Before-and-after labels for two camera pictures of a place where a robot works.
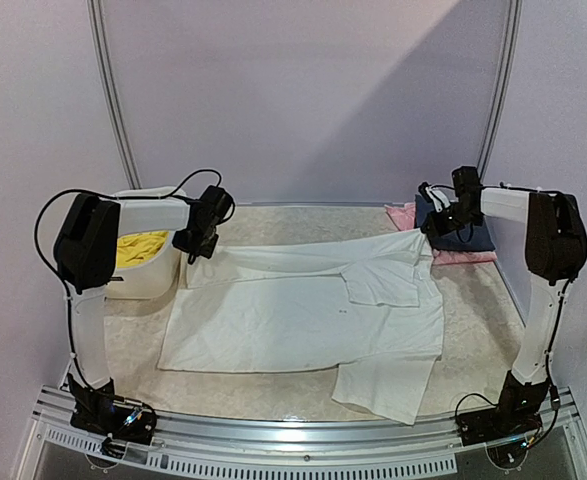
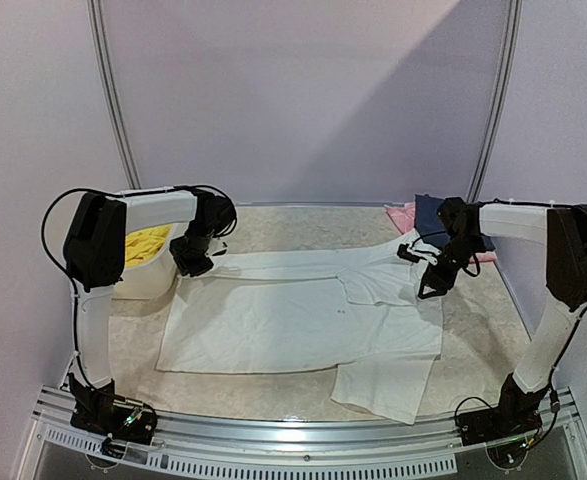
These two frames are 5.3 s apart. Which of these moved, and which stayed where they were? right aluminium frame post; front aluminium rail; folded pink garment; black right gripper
Moved: black right gripper
Stayed: folded pink garment; front aluminium rail; right aluminium frame post
